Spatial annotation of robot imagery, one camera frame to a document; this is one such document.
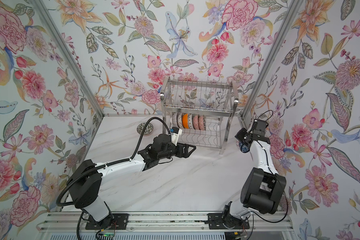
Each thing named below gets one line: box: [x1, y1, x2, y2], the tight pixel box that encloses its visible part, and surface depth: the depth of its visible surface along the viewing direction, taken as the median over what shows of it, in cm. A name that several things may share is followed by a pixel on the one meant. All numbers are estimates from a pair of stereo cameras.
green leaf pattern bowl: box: [198, 114, 206, 131], surface depth 105 cm
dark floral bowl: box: [192, 114, 200, 130], surface depth 104 cm
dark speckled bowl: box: [137, 122, 154, 135], surface depth 112 cm
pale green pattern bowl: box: [188, 113, 195, 130], surface depth 105 cm
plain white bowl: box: [182, 113, 190, 129], surface depth 106 cm
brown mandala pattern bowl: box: [176, 112, 183, 129], surface depth 106 cm
